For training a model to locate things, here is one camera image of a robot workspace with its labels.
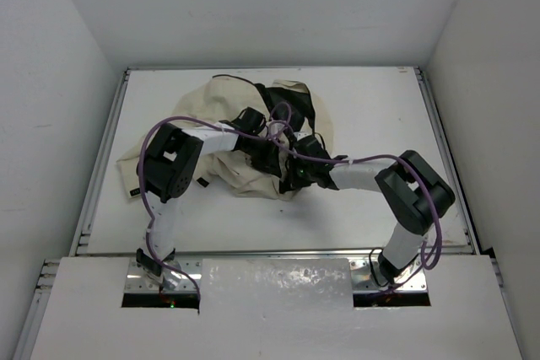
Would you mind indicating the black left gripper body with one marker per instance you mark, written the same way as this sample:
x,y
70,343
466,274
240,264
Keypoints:
x,y
272,162

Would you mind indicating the white foreground cover panel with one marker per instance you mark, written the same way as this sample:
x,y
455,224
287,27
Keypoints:
x,y
240,319

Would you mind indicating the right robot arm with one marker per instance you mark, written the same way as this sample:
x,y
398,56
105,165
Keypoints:
x,y
416,195

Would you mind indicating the cream jacket with black lining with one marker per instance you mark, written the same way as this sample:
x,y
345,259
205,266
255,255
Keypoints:
x,y
223,98

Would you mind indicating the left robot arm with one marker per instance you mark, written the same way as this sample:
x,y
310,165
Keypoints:
x,y
167,163

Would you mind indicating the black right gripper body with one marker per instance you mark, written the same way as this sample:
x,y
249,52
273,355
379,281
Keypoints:
x,y
300,174

